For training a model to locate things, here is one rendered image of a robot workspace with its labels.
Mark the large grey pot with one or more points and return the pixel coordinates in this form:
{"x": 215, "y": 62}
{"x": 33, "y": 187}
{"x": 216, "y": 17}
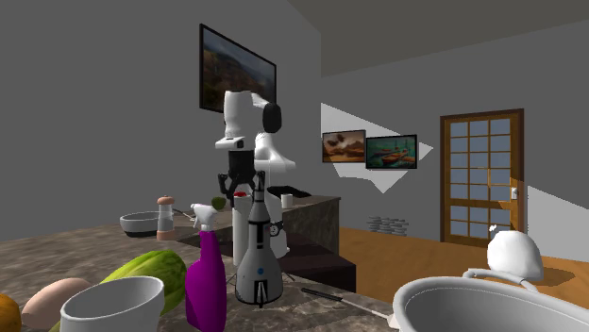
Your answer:
{"x": 483, "y": 308}

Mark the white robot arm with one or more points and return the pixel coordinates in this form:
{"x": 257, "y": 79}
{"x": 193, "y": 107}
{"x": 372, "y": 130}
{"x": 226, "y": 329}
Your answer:
{"x": 237, "y": 112}

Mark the green round fruit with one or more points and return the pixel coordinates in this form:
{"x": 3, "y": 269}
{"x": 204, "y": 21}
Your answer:
{"x": 218, "y": 203}

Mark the white cup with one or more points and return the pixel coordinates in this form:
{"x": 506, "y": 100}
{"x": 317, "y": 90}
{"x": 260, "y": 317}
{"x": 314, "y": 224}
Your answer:
{"x": 110, "y": 308}

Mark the black tray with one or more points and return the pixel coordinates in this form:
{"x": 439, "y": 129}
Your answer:
{"x": 287, "y": 191}

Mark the small grey bowl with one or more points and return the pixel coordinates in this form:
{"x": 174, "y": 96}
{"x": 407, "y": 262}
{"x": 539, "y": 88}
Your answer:
{"x": 138, "y": 223}

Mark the clear shaker with brown cap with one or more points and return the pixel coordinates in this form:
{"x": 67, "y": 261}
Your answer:
{"x": 165, "y": 220}

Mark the brown wall picture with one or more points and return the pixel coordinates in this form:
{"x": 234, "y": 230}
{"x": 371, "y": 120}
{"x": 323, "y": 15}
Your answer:
{"x": 343, "y": 146}

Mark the large landscape wall picture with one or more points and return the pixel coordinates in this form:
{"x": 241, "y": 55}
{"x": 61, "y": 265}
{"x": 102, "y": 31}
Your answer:
{"x": 230, "y": 64}

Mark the green melon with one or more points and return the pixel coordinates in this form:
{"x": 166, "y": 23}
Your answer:
{"x": 156, "y": 271}

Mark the white rounded object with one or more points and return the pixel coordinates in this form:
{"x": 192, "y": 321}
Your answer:
{"x": 515, "y": 255}

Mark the grey and black rocket model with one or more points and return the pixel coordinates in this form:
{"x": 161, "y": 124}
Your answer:
{"x": 258, "y": 266}

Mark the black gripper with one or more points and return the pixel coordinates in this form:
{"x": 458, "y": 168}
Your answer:
{"x": 241, "y": 162}

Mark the white mug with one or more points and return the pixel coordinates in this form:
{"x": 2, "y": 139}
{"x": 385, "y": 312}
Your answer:
{"x": 286, "y": 201}

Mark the teal boat wall picture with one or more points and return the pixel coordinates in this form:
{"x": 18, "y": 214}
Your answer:
{"x": 391, "y": 151}

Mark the brown door with glass panes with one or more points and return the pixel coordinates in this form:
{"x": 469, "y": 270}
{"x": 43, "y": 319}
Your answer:
{"x": 481, "y": 177}

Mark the pale pink egg-shaped thing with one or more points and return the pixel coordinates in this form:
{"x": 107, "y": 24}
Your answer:
{"x": 46, "y": 301}

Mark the white cylinder with red top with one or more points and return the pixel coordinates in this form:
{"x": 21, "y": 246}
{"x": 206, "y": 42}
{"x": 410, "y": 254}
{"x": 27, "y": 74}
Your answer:
{"x": 240, "y": 230}

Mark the orange round fruit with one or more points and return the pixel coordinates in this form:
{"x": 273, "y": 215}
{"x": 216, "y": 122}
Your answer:
{"x": 8, "y": 315}

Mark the purple spray bottle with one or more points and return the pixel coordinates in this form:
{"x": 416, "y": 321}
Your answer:
{"x": 205, "y": 285}

